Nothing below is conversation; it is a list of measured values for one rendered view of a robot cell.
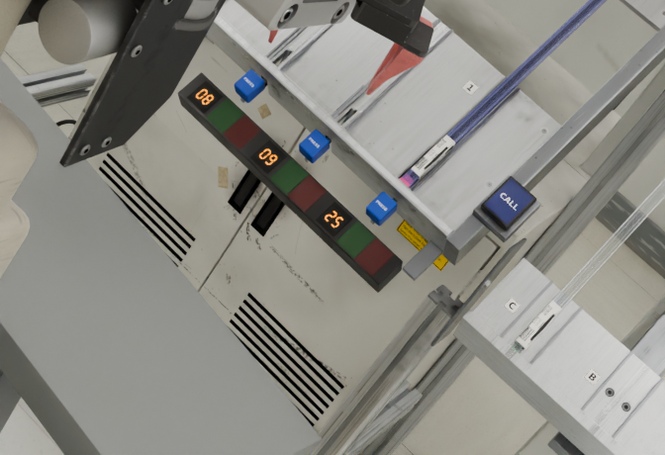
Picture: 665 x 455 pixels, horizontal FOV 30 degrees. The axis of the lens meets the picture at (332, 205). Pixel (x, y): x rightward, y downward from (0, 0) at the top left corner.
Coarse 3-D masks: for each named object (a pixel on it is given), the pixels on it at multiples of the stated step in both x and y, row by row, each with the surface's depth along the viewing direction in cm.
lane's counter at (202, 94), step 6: (204, 84) 150; (210, 84) 150; (198, 90) 149; (204, 90) 149; (210, 90) 149; (216, 90) 149; (192, 96) 149; (198, 96) 149; (204, 96) 149; (210, 96) 149; (216, 96) 149; (222, 96) 149; (192, 102) 149; (198, 102) 149; (204, 102) 149; (210, 102) 149; (216, 102) 149; (198, 108) 149; (204, 108) 149
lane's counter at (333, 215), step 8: (328, 208) 144; (336, 208) 144; (320, 216) 144; (328, 216) 144; (336, 216) 144; (344, 216) 144; (320, 224) 144; (328, 224) 144; (336, 224) 144; (344, 224) 144; (336, 232) 143
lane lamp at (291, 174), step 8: (280, 168) 146; (288, 168) 146; (296, 168) 146; (272, 176) 146; (280, 176) 146; (288, 176) 146; (296, 176) 146; (304, 176) 146; (280, 184) 145; (288, 184) 145; (296, 184) 145; (288, 192) 145
